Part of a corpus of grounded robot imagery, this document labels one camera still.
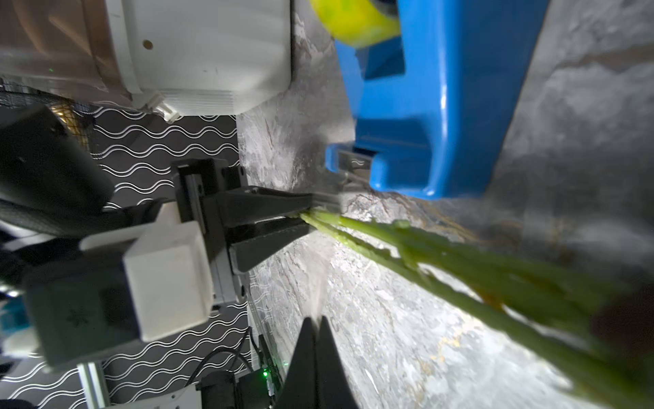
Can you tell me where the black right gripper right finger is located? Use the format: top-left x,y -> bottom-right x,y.
316,316 -> 359,409

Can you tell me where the blue tape dispenser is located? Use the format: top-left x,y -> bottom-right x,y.
325,1 -> 548,200

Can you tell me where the brown lid white storage box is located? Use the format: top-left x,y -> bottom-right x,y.
1,0 -> 291,121

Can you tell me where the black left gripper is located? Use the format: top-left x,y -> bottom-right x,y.
171,158 -> 313,307

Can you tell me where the pink artificial flower bouquet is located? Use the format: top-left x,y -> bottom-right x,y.
301,209 -> 653,408

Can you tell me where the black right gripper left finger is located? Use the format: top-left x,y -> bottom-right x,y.
275,318 -> 318,409

